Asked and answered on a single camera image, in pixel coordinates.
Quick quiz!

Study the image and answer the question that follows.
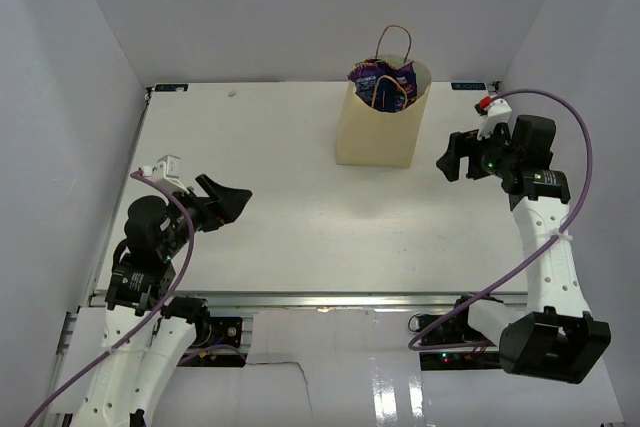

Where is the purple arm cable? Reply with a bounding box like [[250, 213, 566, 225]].
[[23, 170, 247, 427], [407, 89, 594, 352]]

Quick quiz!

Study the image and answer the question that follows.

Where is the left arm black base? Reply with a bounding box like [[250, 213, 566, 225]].
[[164, 297, 246, 366]]

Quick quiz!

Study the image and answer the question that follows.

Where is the blue label left corner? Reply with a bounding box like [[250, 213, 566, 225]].
[[153, 83, 189, 93]]

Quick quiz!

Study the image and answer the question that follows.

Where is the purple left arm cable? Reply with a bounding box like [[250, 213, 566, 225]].
[[23, 170, 247, 427]]

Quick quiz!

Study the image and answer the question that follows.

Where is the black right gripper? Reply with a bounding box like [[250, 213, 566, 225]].
[[437, 121, 519, 182]]

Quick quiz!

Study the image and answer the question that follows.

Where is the blue label right corner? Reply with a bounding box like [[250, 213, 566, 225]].
[[451, 82, 486, 91]]

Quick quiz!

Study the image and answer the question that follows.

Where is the aluminium table front rail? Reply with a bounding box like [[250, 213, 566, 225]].
[[87, 288, 531, 310]]

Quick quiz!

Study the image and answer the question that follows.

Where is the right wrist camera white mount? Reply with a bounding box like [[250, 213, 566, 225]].
[[474, 97, 512, 141]]

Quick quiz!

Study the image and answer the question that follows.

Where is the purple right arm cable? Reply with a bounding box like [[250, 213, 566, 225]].
[[407, 89, 594, 352]]

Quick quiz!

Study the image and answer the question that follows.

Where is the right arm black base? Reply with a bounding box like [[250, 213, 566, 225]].
[[407, 294, 518, 370]]

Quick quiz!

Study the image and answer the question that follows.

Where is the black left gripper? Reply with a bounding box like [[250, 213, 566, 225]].
[[159, 173, 252, 258]]

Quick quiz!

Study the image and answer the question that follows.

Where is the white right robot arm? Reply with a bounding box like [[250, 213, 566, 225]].
[[436, 115, 611, 384]]

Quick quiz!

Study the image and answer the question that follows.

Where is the blue label corner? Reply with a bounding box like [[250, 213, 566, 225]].
[[451, 82, 486, 91], [153, 83, 189, 93]]

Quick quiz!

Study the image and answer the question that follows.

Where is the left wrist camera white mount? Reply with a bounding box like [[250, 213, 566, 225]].
[[140, 155, 186, 192]]

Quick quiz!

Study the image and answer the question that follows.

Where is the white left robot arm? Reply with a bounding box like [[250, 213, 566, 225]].
[[71, 171, 252, 426]]

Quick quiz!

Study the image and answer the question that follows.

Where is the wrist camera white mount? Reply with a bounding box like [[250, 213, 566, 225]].
[[140, 155, 186, 192], [474, 97, 512, 141]]

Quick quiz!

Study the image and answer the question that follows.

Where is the beige paper bag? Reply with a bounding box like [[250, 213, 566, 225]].
[[335, 24, 432, 169]]

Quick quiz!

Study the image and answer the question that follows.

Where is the dark blue Kroks chip bag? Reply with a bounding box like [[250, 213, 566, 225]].
[[347, 58, 418, 113]]

